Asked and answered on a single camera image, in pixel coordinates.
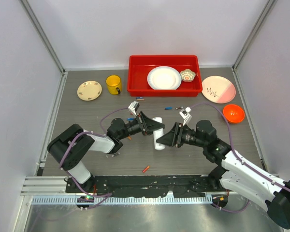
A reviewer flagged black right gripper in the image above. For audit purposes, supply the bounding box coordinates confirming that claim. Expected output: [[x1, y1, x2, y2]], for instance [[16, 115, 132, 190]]
[[157, 122, 207, 148]]

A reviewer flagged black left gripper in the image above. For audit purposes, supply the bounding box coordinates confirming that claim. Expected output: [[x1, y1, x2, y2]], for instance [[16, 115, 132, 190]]
[[118, 111, 164, 140]]

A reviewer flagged white remote control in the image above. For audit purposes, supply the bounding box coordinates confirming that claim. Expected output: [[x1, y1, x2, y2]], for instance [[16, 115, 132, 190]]
[[152, 117, 165, 150]]

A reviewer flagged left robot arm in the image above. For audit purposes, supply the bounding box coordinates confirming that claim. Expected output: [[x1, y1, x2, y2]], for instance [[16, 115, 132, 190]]
[[47, 112, 165, 193]]

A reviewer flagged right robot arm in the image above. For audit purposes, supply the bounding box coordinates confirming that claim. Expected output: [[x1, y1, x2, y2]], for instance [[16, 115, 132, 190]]
[[157, 120, 290, 229]]

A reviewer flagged red orange battery near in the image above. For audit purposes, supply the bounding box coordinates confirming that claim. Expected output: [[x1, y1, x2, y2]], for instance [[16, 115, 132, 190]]
[[142, 166, 150, 173]]

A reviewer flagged white paper plate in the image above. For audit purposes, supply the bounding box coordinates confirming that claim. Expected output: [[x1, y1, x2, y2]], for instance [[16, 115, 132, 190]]
[[147, 66, 182, 90]]

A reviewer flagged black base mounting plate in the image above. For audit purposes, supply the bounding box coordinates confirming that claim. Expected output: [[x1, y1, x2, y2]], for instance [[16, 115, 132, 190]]
[[80, 175, 226, 198]]

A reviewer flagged yellow mug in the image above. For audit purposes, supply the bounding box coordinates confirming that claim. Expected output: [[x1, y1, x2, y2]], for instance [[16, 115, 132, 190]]
[[106, 75, 122, 95]]

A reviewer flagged patterned small bowl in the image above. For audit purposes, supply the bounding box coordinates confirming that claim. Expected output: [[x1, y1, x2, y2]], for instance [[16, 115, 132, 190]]
[[180, 69, 196, 82]]

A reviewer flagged orange plastic bowl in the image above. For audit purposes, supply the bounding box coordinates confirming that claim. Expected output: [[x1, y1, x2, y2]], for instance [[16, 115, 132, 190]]
[[223, 104, 245, 123]]

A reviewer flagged cream floral plate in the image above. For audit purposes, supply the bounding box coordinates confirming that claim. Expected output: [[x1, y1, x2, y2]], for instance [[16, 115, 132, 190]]
[[77, 81, 102, 101]]

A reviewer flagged pink white plate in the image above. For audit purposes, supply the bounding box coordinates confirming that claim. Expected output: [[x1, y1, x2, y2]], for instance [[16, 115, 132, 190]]
[[202, 76, 236, 104]]

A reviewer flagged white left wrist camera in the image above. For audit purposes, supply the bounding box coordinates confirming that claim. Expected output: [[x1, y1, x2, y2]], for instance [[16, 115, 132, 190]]
[[128, 101, 139, 116]]

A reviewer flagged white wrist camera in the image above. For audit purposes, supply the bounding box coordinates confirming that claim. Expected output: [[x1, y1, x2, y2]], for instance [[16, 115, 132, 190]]
[[128, 101, 139, 116], [179, 107, 192, 126]]

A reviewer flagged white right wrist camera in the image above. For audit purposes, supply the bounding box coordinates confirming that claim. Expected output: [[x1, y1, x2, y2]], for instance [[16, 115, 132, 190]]
[[179, 107, 192, 126]]

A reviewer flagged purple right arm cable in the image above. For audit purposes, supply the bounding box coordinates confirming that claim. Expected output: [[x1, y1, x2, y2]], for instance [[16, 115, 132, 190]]
[[189, 102, 290, 196]]

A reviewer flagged white slotted cable duct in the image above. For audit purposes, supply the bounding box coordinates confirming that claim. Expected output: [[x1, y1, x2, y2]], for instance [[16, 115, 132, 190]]
[[31, 194, 213, 205]]

